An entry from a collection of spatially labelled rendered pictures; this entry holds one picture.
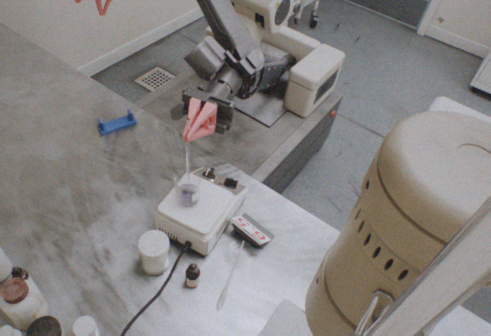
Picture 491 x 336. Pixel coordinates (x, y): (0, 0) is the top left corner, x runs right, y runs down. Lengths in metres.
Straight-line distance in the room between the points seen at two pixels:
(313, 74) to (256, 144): 0.37
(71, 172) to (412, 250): 0.90
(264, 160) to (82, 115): 0.73
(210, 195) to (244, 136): 0.84
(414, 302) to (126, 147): 0.97
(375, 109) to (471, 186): 2.39
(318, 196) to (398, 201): 1.77
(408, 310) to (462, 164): 0.11
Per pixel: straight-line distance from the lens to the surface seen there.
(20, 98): 1.29
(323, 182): 2.07
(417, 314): 0.18
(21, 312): 0.80
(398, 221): 0.25
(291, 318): 0.83
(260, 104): 1.82
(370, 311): 0.29
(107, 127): 1.13
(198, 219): 0.82
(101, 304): 0.85
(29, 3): 2.25
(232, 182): 0.92
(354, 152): 2.29
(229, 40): 0.86
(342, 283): 0.33
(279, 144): 1.66
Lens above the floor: 1.52
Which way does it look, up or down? 47 degrees down
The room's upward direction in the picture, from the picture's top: 9 degrees clockwise
